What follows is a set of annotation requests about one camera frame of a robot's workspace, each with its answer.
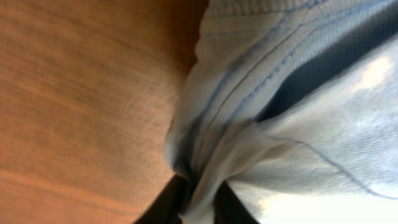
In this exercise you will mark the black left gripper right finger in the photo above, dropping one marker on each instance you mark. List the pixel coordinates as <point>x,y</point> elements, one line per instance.
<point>229,209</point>

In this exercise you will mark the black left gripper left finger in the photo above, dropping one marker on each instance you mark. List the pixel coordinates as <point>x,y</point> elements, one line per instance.
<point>165,208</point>

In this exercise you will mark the light blue printed t-shirt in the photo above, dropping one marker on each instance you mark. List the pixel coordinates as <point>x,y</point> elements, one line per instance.
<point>294,104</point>

